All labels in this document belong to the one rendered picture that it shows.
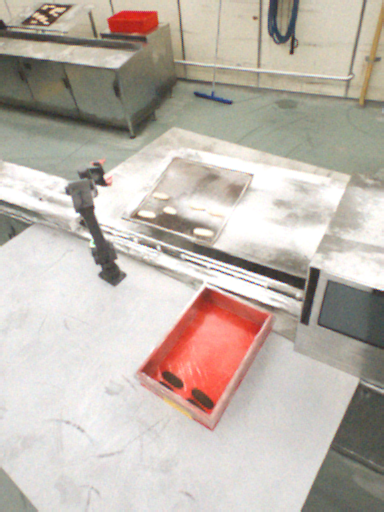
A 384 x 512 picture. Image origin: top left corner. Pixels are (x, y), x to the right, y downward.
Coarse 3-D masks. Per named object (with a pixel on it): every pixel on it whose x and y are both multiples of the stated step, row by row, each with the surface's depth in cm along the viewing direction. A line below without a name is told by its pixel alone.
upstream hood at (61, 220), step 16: (0, 176) 236; (0, 192) 223; (16, 192) 222; (32, 192) 220; (48, 192) 218; (16, 208) 217; (32, 208) 209; (48, 208) 207; (64, 208) 206; (64, 224) 200
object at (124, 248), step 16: (0, 208) 227; (48, 224) 209; (112, 240) 192; (128, 256) 187; (144, 256) 182; (160, 256) 180; (176, 272) 175; (192, 272) 171; (208, 272) 170; (224, 288) 163; (240, 288) 162; (256, 288) 161; (256, 304) 159; (272, 304) 155; (288, 304) 154
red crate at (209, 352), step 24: (216, 312) 159; (192, 336) 152; (216, 336) 151; (240, 336) 150; (168, 360) 146; (192, 360) 145; (216, 360) 144; (240, 360) 143; (168, 384) 139; (192, 384) 138; (216, 384) 137
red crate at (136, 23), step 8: (112, 16) 455; (120, 16) 467; (128, 16) 470; (136, 16) 465; (144, 16) 461; (152, 16) 443; (112, 24) 448; (120, 24) 444; (128, 24) 440; (136, 24) 435; (144, 24) 433; (152, 24) 447; (136, 32) 442; (144, 32) 438
